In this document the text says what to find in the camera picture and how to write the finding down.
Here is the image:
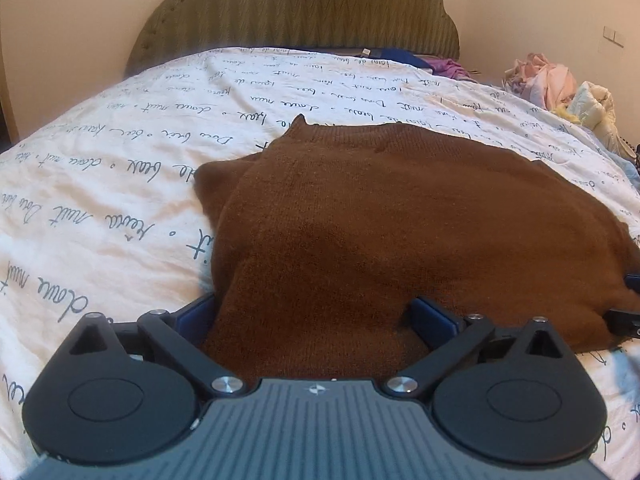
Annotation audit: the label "purple cloth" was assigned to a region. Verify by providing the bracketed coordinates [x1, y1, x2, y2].
[421, 57, 477, 82]

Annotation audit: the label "white script-printed duvet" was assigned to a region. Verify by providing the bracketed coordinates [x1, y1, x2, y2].
[0, 46, 640, 476]

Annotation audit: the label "pink clothes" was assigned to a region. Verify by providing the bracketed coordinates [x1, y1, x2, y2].
[501, 52, 579, 112]

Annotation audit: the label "cream cloth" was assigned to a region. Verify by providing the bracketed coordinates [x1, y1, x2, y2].
[569, 81, 632, 157]

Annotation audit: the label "green upholstered headboard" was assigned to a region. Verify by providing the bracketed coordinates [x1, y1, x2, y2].
[125, 0, 462, 77]

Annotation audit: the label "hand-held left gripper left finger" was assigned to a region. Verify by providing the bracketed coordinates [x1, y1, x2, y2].
[67, 294, 247, 401]

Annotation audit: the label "brown knit sweater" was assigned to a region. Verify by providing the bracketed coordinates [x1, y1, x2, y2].
[192, 114, 640, 380]

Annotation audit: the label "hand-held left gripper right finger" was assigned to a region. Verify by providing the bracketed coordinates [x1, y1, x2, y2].
[385, 296, 567, 401]

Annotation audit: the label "light blue cloth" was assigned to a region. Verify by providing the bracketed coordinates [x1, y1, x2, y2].
[614, 152, 640, 183]

